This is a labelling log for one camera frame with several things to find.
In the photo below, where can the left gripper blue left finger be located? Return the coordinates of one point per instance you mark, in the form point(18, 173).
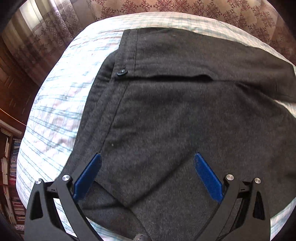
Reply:
point(42, 220)

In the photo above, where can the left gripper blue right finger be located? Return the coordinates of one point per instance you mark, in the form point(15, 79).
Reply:
point(242, 212)

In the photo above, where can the dark grey pants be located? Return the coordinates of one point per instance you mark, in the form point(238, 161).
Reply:
point(165, 95)

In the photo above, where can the wooden bookshelf with books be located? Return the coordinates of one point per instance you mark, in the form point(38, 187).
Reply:
point(12, 208)

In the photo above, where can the plaid bed sheet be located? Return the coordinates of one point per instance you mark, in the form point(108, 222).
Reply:
point(58, 107)

